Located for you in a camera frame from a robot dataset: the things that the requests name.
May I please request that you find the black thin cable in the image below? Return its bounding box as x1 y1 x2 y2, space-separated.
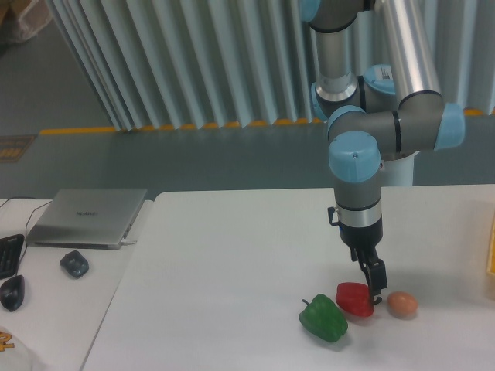
0 196 53 277

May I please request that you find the corrugated white partition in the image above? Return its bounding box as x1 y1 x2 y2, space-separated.
46 1 494 131

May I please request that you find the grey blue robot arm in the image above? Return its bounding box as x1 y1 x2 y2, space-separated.
299 1 466 305

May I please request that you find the cardboard box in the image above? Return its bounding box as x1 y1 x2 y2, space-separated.
1 0 53 45

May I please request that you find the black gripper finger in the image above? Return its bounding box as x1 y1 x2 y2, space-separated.
364 259 387 305
350 247 369 278

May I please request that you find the green bell pepper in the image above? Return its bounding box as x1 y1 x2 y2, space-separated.
299 294 348 342

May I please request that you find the white cap orange logo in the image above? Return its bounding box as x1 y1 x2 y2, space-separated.
0 327 46 371

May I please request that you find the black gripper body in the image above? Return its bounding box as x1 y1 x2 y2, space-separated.
339 218 383 261

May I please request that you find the black computer mouse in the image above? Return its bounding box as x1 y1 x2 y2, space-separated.
1 275 25 312

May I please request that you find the red bell pepper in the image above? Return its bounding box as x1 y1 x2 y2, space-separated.
336 282 374 318

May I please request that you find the black keyboard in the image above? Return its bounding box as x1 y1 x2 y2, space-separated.
0 234 25 279

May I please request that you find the dark earbuds case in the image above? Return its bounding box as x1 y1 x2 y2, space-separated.
59 250 90 279

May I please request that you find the silver closed laptop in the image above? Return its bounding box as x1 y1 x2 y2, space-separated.
26 189 147 250

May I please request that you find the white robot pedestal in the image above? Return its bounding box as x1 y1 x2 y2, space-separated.
379 152 417 186

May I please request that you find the brown egg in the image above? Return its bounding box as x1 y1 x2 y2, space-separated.
387 291 418 318

